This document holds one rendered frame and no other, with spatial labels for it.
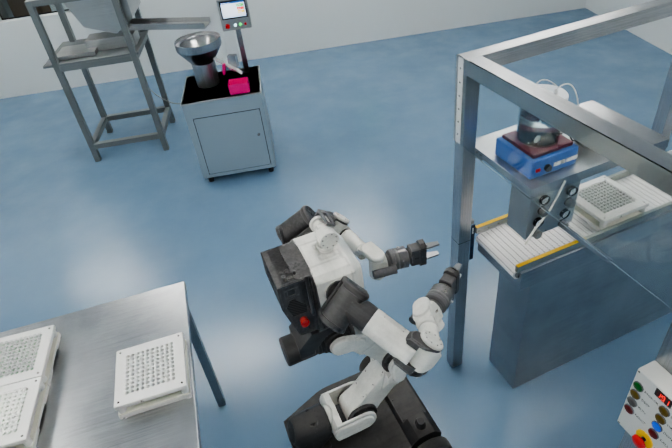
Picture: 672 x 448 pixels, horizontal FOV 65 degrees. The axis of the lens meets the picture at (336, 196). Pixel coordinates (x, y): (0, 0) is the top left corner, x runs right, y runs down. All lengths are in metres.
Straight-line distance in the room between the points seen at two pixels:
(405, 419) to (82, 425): 1.35
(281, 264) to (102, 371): 0.84
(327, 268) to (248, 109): 2.67
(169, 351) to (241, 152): 2.61
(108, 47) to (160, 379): 3.65
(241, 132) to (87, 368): 2.55
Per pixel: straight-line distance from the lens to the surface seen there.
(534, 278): 2.30
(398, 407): 2.66
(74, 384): 2.26
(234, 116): 4.27
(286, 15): 6.84
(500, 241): 2.33
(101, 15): 4.96
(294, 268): 1.75
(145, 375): 2.05
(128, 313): 2.40
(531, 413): 2.93
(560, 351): 3.00
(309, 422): 2.46
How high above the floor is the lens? 2.46
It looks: 36 degrees down
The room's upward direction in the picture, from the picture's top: 7 degrees counter-clockwise
